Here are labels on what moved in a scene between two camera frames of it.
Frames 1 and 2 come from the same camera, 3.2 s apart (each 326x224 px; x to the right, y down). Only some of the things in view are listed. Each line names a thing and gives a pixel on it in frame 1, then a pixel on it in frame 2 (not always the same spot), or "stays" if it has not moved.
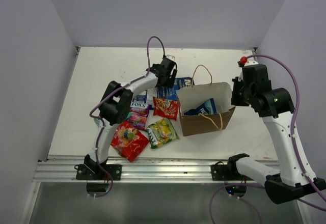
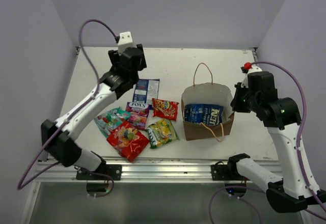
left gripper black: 169,81 → 115,58
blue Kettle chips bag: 170,93 → 208,114
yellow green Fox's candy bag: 161,132 stays
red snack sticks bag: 167,108 stays
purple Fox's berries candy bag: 137,114 stays
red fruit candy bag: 129,141 stays
